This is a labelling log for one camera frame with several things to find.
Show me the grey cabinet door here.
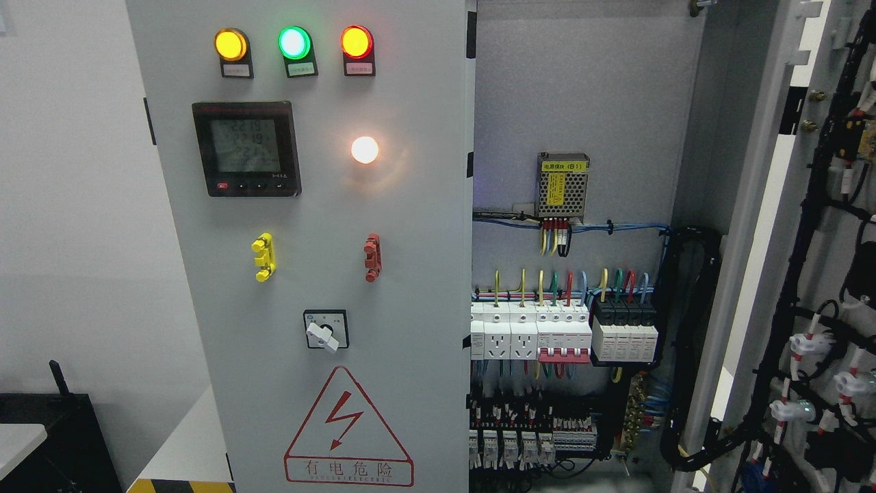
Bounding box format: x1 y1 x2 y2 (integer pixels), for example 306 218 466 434
127 1 478 492
659 1 874 492

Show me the red test terminal block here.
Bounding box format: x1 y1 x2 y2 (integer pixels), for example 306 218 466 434
363 233 382 283

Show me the white glowing indicator lamp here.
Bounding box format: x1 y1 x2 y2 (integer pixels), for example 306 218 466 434
350 136 381 164

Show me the white socket breaker row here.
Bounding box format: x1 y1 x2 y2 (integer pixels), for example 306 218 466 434
470 301 593 364

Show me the perforated metal power supply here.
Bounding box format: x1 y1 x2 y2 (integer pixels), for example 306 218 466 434
535 152 591 218

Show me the yellow test terminal block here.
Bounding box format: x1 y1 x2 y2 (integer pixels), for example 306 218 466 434
251 233 276 283

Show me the lower relay terminal row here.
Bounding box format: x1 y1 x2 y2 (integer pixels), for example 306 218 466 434
466 391 601 472

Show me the black white surge protector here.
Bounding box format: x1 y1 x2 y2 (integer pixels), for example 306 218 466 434
591 296 659 363

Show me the black digital power meter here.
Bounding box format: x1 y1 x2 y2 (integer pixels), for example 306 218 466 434
192 101 302 197

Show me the red electric hazard sticker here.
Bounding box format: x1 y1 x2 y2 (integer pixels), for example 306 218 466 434
285 366 414 488

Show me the red indicator lamp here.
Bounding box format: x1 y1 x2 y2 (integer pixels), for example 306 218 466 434
340 25 374 60

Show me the green indicator lamp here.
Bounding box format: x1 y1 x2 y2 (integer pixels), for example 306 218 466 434
276 25 312 60

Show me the yellow indicator lamp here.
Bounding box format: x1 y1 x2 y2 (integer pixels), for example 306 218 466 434
215 28 249 62

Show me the black box with antenna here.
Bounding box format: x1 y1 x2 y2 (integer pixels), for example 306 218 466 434
1 359 122 492

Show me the white rotary selector switch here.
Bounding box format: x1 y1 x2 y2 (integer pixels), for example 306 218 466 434
302 309 348 355

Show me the black right wire harness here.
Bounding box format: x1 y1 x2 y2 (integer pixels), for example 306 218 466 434
652 7 876 493

